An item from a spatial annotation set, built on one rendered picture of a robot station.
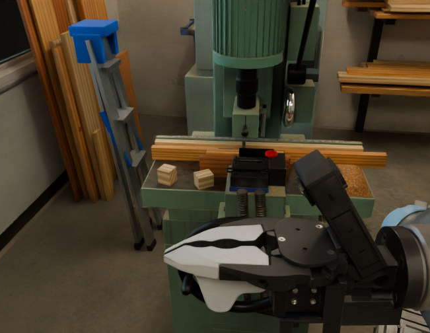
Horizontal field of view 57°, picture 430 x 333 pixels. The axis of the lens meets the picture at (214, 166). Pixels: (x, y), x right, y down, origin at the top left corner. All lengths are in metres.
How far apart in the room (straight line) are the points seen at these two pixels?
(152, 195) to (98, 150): 1.43
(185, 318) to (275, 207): 0.59
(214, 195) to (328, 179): 0.74
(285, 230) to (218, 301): 0.09
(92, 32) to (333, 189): 1.56
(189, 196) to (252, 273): 0.74
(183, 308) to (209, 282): 0.99
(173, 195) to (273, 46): 0.45
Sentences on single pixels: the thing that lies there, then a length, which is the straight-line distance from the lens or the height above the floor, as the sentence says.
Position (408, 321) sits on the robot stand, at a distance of 1.73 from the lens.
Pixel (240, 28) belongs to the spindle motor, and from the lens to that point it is 0.95.
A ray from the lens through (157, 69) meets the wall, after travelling 3.64.
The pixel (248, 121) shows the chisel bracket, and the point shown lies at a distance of 1.05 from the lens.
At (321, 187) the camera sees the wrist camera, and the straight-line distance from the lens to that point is 0.31.
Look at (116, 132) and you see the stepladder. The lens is 1.88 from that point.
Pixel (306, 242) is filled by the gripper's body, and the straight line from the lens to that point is 0.35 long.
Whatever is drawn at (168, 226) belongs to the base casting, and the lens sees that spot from 1.12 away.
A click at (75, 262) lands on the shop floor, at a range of 2.26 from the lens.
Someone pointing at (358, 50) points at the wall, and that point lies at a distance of 3.43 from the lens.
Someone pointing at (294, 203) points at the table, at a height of 0.87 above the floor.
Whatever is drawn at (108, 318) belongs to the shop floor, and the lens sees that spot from 1.96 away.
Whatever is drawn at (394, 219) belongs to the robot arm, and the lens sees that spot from 0.58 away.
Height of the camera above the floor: 1.47
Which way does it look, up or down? 30 degrees down
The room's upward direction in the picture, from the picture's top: 1 degrees counter-clockwise
